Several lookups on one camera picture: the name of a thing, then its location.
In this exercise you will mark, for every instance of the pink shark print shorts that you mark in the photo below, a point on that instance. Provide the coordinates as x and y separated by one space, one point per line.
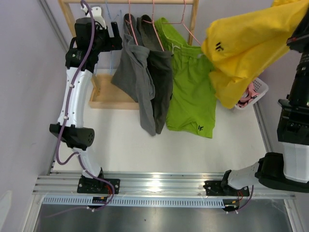
249 95

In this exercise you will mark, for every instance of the yellow shorts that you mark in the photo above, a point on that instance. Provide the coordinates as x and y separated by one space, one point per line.
241 47

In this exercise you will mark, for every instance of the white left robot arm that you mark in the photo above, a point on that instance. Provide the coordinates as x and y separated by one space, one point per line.
91 39

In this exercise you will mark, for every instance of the lime green shorts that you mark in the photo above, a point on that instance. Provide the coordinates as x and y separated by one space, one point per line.
193 104

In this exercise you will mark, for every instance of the wooden clothes rack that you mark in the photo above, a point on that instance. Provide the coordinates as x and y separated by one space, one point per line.
104 94

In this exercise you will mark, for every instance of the slotted cable duct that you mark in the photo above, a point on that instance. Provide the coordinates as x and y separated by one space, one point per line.
135 201

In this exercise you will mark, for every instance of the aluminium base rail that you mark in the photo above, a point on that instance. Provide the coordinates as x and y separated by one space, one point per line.
165 185

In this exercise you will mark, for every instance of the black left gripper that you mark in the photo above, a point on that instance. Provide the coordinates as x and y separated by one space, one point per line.
113 43

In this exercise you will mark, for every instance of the white plastic basket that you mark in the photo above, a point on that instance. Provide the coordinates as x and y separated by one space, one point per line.
261 87

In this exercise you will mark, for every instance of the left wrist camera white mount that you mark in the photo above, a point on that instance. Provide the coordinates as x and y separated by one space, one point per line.
97 13

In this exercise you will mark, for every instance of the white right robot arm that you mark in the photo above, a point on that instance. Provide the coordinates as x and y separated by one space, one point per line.
289 170

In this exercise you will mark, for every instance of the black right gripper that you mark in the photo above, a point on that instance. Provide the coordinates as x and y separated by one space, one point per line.
301 36

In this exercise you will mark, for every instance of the grey shorts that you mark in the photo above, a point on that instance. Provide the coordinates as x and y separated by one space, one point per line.
132 76

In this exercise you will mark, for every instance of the light blue wire hanger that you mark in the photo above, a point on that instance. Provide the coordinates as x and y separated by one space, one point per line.
108 11
112 59

